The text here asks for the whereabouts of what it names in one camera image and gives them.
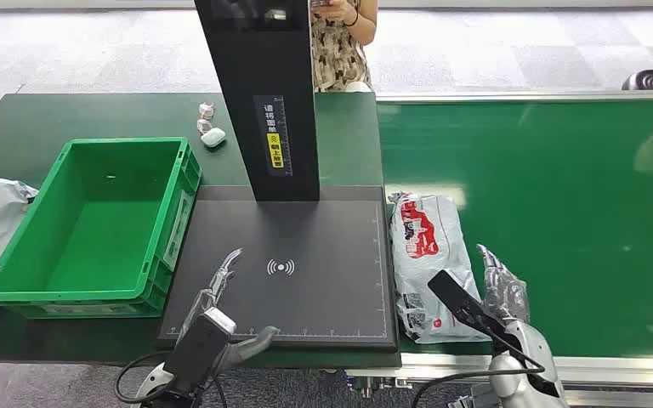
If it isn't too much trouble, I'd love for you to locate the black yellow column label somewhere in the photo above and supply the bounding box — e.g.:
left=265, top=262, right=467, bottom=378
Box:
left=253, top=94, right=294, bottom=178

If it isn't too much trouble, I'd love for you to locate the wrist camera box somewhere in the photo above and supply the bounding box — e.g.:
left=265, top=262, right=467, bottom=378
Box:
left=427, top=269, right=531, bottom=361
left=162, top=306, right=238, bottom=396

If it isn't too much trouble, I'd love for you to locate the green plastic crate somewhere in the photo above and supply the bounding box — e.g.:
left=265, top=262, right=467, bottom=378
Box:
left=0, top=136, right=203, bottom=321

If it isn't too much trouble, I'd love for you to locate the person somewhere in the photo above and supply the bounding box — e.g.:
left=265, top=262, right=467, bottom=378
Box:
left=309, top=0, right=379, bottom=94

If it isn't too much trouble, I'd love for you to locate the white crate side label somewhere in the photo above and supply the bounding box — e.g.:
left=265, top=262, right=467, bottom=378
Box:
left=162, top=190, right=196, bottom=271

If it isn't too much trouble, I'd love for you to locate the black scanner platform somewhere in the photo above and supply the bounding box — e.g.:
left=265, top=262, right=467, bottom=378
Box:
left=156, top=184, right=400, bottom=354

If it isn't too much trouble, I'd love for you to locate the grey package with red print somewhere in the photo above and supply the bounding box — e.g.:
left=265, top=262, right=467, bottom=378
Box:
left=388, top=191, right=492, bottom=345

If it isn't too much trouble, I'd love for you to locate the black scanner column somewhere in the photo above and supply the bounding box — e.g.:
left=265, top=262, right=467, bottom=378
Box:
left=193, top=0, right=321, bottom=203

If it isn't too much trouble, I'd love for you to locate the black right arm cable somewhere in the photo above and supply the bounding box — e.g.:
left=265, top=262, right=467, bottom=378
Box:
left=411, top=331, right=548, bottom=408

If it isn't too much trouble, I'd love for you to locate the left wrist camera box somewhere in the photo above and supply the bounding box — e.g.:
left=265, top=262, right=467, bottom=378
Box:
left=162, top=306, right=238, bottom=396

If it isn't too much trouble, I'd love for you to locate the white earbuds case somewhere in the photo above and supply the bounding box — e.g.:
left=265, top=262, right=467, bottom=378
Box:
left=200, top=127, right=227, bottom=150

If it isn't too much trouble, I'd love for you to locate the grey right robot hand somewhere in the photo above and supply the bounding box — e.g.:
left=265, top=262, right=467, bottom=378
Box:
left=475, top=243, right=556, bottom=377

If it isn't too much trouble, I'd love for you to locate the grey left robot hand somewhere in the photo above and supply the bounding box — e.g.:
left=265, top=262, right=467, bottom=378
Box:
left=175, top=247, right=281, bottom=373

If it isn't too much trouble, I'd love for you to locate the person's hand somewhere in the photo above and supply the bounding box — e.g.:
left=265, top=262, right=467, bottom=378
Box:
left=315, top=0, right=360, bottom=27

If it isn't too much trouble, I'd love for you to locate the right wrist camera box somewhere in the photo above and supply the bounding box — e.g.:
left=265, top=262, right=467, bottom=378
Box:
left=427, top=269, right=531, bottom=361

